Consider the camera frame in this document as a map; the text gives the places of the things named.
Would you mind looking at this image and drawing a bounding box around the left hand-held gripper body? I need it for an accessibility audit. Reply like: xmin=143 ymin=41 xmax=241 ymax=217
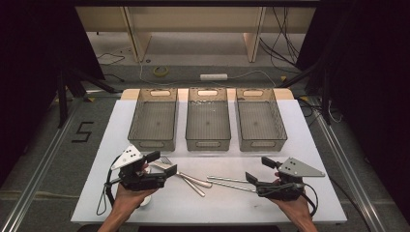
xmin=110 ymin=144 xmax=168 ymax=191

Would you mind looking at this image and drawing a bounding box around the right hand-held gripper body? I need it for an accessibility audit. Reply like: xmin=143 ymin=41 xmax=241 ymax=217
xmin=255 ymin=157 xmax=326 ymax=202

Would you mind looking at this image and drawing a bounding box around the steel fork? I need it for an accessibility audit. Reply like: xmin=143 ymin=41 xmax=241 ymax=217
xmin=160 ymin=156 xmax=214 ymax=189

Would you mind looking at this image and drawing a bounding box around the smoky clear plastic bin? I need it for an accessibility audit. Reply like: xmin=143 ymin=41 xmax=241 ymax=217
xmin=185 ymin=87 xmax=232 ymax=152
xmin=235 ymin=87 xmax=288 ymax=153
xmin=127 ymin=88 xmax=179 ymax=153

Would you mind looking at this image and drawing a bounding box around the person's right hand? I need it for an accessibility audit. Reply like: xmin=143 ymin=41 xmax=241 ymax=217
xmin=269 ymin=194 xmax=312 ymax=223

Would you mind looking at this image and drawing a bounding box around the person's left hand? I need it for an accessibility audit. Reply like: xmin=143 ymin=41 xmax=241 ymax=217
xmin=111 ymin=184 xmax=159 ymax=215

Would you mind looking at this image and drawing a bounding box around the white board sheet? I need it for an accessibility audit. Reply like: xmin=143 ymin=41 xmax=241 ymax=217
xmin=71 ymin=99 xmax=348 ymax=225

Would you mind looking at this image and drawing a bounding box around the light wooden table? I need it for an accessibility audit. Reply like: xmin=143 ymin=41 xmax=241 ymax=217
xmin=120 ymin=88 xmax=295 ymax=101

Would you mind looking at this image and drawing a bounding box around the black metal stand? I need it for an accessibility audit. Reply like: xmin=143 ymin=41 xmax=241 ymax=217
xmin=277 ymin=61 xmax=334 ymax=126
xmin=56 ymin=69 xmax=121 ymax=129

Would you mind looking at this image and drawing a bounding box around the white power strip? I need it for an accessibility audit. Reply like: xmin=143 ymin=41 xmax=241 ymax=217
xmin=199 ymin=72 xmax=228 ymax=81

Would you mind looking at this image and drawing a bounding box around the black curtain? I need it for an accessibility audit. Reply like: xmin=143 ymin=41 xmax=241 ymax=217
xmin=296 ymin=0 xmax=410 ymax=223
xmin=0 ymin=0 xmax=105 ymax=185

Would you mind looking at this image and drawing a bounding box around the beige wooden shelf unit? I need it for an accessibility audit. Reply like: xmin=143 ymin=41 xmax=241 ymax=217
xmin=75 ymin=6 xmax=317 ymax=64

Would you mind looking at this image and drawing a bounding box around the right hand-held gripper cable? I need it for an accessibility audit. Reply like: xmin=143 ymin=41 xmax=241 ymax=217
xmin=257 ymin=182 xmax=319 ymax=218

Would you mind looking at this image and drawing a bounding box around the hand-held gripper cable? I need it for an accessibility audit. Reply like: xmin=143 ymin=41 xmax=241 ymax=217
xmin=257 ymin=182 xmax=319 ymax=218
xmin=96 ymin=154 xmax=123 ymax=217

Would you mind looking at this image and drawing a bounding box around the left hand-held gripper cable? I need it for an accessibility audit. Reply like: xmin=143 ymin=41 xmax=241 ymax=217
xmin=96 ymin=154 xmax=123 ymax=217

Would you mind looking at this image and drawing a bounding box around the metal floor rail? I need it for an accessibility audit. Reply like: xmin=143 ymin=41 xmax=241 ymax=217
xmin=0 ymin=96 xmax=85 ymax=232
xmin=307 ymin=96 xmax=386 ymax=232

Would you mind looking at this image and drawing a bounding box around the white power cable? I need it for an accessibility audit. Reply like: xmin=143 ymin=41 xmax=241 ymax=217
xmin=138 ymin=61 xmax=278 ymax=88

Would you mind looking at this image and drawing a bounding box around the thin black floor cable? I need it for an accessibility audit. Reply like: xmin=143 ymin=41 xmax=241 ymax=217
xmin=96 ymin=52 xmax=126 ymax=66

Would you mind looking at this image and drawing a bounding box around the bundle of black cables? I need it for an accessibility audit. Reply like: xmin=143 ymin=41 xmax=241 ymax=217
xmin=259 ymin=6 xmax=302 ymax=74

